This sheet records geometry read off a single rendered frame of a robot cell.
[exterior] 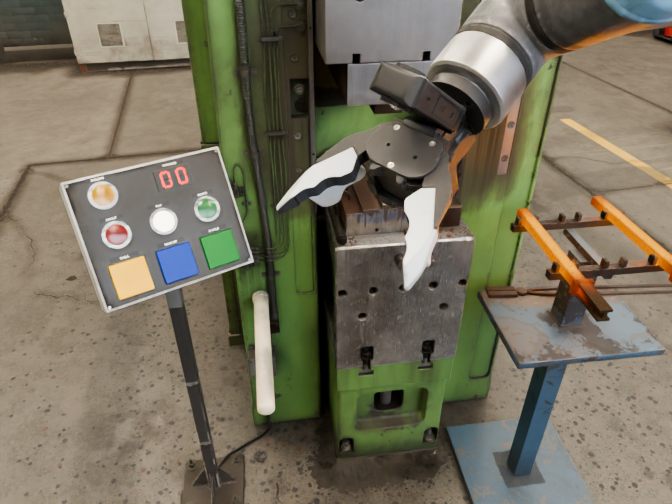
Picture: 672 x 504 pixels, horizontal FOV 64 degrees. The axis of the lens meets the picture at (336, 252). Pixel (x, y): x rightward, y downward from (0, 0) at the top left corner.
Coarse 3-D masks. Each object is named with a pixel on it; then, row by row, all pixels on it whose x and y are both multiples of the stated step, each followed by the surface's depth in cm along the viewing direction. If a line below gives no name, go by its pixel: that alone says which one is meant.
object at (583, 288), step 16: (528, 224) 138; (544, 240) 131; (560, 256) 125; (560, 272) 123; (576, 272) 120; (576, 288) 117; (592, 288) 115; (592, 304) 113; (608, 304) 110; (608, 320) 110
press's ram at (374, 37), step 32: (320, 0) 118; (352, 0) 112; (384, 0) 113; (416, 0) 114; (448, 0) 115; (320, 32) 122; (352, 32) 116; (384, 32) 117; (416, 32) 118; (448, 32) 119
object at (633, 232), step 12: (600, 204) 146; (612, 216) 142; (624, 216) 140; (624, 228) 137; (636, 228) 135; (636, 240) 133; (648, 240) 131; (648, 252) 129; (660, 252) 127; (660, 264) 126
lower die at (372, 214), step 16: (368, 176) 157; (352, 192) 151; (368, 192) 149; (352, 208) 144; (368, 208) 142; (384, 208) 142; (400, 208) 142; (352, 224) 143; (368, 224) 144; (384, 224) 144; (400, 224) 145
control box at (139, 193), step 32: (160, 160) 117; (192, 160) 120; (64, 192) 108; (128, 192) 114; (160, 192) 117; (192, 192) 120; (224, 192) 123; (96, 224) 111; (128, 224) 113; (192, 224) 120; (224, 224) 123; (96, 256) 110; (128, 256) 113; (96, 288) 112; (160, 288) 116
